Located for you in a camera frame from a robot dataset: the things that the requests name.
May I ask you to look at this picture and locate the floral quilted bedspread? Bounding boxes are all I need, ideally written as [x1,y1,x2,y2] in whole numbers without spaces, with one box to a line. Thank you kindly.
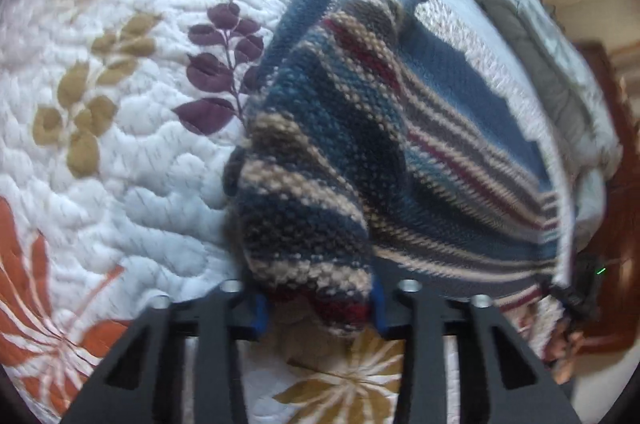
[1,0,574,423]

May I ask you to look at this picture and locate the wooden headboard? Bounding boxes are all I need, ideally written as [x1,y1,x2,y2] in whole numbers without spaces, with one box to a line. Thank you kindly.
[576,40,639,355]

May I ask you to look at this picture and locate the person's right hand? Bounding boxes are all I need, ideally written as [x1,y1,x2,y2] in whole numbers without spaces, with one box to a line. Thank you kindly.
[542,318,585,385]

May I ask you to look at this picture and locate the grey-blue comforter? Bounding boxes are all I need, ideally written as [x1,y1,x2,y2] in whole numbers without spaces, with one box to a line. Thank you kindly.
[475,0,623,251]

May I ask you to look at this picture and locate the striped knitted sweater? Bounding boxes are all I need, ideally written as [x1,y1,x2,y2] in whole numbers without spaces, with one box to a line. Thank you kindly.
[224,0,561,335]

